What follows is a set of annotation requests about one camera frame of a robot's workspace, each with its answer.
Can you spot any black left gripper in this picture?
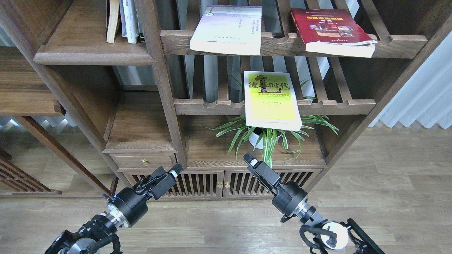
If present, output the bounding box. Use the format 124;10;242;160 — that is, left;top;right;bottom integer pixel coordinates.
103;163;184;228

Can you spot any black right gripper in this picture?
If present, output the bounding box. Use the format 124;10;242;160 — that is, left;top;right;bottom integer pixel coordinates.
242;153;307;215

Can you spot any yellow green paperback book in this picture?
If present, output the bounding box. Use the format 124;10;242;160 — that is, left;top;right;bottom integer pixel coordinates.
243;71;302;131

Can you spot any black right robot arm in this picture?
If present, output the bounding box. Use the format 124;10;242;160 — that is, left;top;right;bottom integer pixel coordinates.
243;153;383;254

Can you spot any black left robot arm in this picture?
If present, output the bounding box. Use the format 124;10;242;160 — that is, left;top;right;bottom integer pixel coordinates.
46;164;183;254

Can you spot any brass drawer knob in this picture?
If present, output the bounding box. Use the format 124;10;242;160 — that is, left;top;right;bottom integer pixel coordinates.
141;158;149;167

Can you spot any white plant pot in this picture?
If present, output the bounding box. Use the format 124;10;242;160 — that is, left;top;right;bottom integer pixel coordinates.
249;127;267;150

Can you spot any green spider plant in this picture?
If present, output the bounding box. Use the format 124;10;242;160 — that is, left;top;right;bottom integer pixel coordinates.
214;114;338;166

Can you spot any dark wooden bookshelf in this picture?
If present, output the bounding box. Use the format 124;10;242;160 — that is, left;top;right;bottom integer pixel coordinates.
1;0;451;200

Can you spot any white lavender paperback book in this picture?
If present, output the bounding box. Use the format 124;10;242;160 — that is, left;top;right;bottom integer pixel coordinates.
190;5;262;56

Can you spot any dark green upright book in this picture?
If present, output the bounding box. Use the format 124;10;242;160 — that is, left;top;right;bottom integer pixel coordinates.
137;13;145;42

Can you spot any red paperback book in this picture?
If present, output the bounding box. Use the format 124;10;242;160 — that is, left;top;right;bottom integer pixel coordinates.
291;8;377;58

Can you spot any white upright book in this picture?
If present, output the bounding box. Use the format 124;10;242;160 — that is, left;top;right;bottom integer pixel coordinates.
120;0;139;44

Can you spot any tan upright book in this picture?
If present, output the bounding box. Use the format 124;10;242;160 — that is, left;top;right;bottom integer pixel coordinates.
106;0;120;43

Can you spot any white curtain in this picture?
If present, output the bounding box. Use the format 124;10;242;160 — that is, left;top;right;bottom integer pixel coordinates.
369;34;452;129

